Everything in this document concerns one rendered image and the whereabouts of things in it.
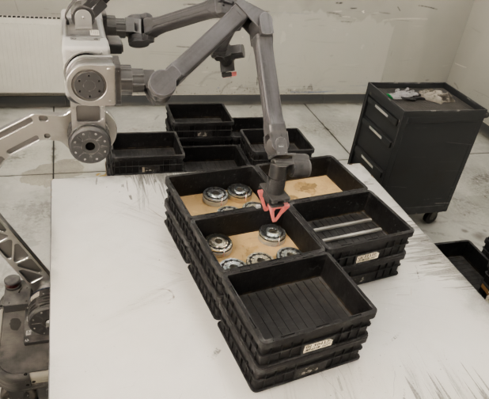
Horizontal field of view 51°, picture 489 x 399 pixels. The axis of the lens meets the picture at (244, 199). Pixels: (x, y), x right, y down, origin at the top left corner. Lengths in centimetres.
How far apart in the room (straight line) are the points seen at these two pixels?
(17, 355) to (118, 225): 66
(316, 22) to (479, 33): 169
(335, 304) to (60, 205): 123
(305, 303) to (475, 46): 451
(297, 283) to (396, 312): 41
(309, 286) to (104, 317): 70
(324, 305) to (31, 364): 122
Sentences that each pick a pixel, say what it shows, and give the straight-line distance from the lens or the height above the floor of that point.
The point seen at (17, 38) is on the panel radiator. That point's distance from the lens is 461.
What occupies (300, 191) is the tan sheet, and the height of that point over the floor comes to 83.
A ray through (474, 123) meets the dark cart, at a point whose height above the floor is 81.
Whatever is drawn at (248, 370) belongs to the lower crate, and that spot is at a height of 74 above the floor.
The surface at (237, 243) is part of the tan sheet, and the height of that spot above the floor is 83.
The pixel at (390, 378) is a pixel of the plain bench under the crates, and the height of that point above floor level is 70.
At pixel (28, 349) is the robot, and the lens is 239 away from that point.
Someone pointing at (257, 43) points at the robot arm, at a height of 155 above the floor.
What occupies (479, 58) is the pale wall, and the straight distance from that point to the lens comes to 584.
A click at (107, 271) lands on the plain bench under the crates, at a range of 199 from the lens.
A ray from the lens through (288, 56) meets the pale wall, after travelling 515.
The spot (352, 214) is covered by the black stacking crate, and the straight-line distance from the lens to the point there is 223.
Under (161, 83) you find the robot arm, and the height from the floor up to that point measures 146.
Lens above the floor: 203
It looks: 33 degrees down
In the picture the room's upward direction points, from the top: 8 degrees clockwise
